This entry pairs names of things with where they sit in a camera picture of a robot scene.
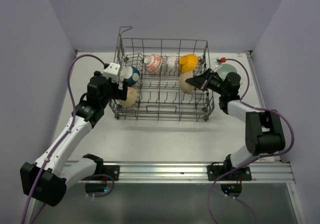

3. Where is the white bowl orange pattern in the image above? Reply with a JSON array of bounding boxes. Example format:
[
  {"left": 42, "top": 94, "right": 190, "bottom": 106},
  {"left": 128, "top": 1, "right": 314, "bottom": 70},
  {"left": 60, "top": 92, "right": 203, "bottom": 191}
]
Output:
[{"left": 143, "top": 54, "right": 162, "bottom": 75}]

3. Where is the beige bowl olive drawing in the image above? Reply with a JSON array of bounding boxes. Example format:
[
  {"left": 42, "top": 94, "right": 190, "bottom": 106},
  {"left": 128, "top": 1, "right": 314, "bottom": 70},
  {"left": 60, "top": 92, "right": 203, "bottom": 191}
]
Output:
[{"left": 179, "top": 71, "right": 194, "bottom": 95}]

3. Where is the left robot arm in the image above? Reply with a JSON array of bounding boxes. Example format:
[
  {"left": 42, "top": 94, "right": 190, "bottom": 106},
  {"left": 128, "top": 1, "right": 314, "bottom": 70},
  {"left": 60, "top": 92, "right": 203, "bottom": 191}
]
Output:
[{"left": 20, "top": 71, "right": 129, "bottom": 207}]

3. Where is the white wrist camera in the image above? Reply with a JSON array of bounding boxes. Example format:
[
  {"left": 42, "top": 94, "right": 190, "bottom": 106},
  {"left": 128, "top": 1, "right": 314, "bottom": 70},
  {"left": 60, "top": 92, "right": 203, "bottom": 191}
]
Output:
[
  {"left": 213, "top": 57, "right": 226, "bottom": 72},
  {"left": 102, "top": 62, "right": 121, "bottom": 83}
]

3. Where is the small white bowl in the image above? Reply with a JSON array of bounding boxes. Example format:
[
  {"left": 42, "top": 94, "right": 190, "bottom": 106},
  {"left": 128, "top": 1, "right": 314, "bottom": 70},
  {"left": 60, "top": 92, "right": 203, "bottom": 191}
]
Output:
[{"left": 165, "top": 55, "right": 177, "bottom": 71}]

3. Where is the aluminium side rail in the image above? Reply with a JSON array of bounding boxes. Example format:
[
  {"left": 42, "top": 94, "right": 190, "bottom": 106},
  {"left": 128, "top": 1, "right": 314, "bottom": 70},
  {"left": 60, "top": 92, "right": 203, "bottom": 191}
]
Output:
[{"left": 244, "top": 50, "right": 283, "bottom": 163}]

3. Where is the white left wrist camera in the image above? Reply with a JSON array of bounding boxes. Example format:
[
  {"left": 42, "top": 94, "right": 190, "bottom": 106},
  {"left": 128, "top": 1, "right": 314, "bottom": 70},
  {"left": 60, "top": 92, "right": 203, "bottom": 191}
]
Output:
[{"left": 102, "top": 62, "right": 121, "bottom": 83}]

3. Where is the grey wire dish rack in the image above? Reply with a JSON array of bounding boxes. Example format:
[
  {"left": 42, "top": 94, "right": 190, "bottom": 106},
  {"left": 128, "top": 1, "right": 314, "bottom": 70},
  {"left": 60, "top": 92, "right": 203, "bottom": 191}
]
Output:
[{"left": 109, "top": 26, "right": 215, "bottom": 122}]

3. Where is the cream bowl bird drawing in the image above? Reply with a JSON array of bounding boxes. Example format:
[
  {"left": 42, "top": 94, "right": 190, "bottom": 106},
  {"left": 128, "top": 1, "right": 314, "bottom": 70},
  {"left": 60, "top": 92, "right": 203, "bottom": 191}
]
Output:
[{"left": 119, "top": 87, "right": 139, "bottom": 108}]

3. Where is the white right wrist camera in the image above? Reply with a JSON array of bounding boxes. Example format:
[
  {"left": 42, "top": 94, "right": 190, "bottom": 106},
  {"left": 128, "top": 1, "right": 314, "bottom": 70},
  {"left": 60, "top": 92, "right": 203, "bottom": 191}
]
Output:
[{"left": 213, "top": 57, "right": 226, "bottom": 72}]

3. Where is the yellow ribbed bowl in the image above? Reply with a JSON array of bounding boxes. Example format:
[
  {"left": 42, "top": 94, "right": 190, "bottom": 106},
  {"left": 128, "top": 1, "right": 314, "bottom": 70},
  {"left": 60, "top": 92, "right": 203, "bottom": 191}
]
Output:
[{"left": 179, "top": 54, "right": 198, "bottom": 74}]

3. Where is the mint green flower bowl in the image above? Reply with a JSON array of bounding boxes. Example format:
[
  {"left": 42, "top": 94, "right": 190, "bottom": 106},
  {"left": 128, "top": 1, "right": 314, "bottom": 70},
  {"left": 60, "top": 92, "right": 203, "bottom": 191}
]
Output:
[{"left": 216, "top": 63, "right": 237, "bottom": 80}]

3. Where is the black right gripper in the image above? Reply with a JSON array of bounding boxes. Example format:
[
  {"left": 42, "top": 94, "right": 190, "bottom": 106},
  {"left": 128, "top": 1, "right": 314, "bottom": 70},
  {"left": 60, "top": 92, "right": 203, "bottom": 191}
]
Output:
[{"left": 185, "top": 68, "right": 227, "bottom": 97}]

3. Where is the aluminium front rail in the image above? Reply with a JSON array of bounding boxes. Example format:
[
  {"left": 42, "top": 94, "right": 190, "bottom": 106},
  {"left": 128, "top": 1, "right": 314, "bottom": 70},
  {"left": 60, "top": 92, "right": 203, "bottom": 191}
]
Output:
[{"left": 62, "top": 160, "right": 296, "bottom": 184}]

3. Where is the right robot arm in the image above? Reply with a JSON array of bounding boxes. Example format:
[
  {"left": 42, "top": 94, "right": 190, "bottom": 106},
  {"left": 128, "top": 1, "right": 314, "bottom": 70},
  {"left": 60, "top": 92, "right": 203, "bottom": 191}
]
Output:
[{"left": 185, "top": 69, "right": 286, "bottom": 181}]

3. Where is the teal and white bowl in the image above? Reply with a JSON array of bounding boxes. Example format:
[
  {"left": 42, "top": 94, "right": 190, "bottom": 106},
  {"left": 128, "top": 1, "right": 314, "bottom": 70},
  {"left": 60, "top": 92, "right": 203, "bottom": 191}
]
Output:
[{"left": 119, "top": 66, "right": 141, "bottom": 87}]

